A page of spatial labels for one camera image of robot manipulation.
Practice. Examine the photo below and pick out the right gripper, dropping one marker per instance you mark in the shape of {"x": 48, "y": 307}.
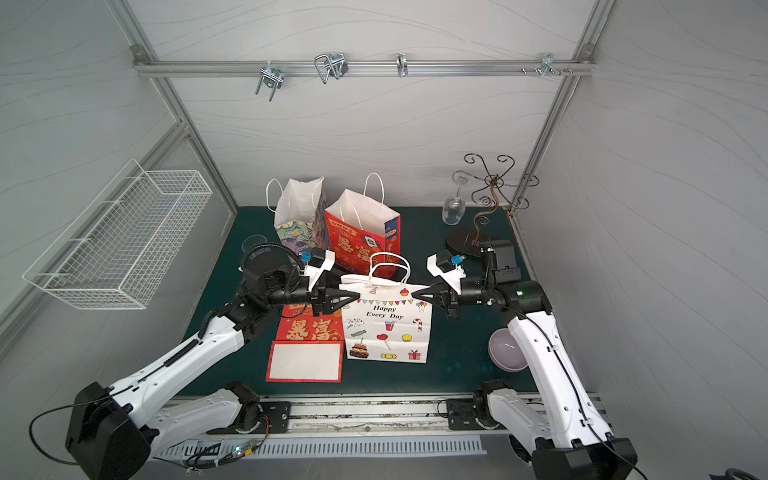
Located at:
{"x": 452, "y": 297}

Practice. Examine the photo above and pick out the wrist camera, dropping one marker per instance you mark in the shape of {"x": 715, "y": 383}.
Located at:
{"x": 448, "y": 267}
{"x": 316, "y": 261}

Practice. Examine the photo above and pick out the floral paper bag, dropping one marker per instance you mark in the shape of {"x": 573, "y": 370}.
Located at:
{"x": 299, "y": 213}

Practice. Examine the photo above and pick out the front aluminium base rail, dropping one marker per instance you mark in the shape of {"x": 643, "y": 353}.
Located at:
{"x": 376, "y": 415}

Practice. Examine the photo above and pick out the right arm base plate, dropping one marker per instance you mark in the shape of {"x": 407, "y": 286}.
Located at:
{"x": 461, "y": 415}

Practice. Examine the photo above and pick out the white paper bag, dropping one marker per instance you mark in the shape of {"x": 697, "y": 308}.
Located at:
{"x": 387, "y": 323}

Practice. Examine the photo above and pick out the wine glass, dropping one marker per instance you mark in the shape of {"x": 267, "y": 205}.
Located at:
{"x": 453, "y": 208}

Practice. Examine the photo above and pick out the white vent grille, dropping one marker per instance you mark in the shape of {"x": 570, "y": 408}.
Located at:
{"x": 336, "y": 447}

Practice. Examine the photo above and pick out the rightmost metal hook clamp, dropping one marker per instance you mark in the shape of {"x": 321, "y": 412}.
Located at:
{"x": 547, "y": 68}

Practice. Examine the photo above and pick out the scrolled metal glass rack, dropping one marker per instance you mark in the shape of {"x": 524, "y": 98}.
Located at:
{"x": 490, "y": 197}

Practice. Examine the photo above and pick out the white wire basket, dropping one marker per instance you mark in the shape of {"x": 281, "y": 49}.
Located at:
{"x": 116, "y": 252}

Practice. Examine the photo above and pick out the leftmost metal hook clamp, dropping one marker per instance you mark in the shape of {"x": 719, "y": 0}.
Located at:
{"x": 271, "y": 79}

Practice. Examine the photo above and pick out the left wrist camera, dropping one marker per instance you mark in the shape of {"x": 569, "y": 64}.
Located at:
{"x": 316, "y": 261}

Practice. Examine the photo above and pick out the horizontal aluminium rail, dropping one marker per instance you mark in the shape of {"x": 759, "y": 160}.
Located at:
{"x": 357, "y": 68}

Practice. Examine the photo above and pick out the pink bowl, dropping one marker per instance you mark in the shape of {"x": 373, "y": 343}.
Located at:
{"x": 505, "y": 353}

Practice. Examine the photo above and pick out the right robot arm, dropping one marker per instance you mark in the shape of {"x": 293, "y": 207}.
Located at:
{"x": 569, "y": 439}

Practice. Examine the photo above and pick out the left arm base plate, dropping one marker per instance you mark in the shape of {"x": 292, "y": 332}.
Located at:
{"x": 273, "y": 417}

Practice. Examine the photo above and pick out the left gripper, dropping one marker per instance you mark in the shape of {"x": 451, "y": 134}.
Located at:
{"x": 318, "y": 297}

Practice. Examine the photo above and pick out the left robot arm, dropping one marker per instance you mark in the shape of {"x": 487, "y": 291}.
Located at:
{"x": 114, "y": 430}

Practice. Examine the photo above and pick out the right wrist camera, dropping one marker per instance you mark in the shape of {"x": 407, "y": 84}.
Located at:
{"x": 448, "y": 267}

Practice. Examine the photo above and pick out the red paper bag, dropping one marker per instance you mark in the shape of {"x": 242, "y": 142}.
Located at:
{"x": 362, "y": 229}
{"x": 307, "y": 348}

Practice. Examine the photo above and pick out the metal hook clamp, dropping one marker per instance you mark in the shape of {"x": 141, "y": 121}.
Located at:
{"x": 331, "y": 65}
{"x": 547, "y": 68}
{"x": 401, "y": 65}
{"x": 271, "y": 79}

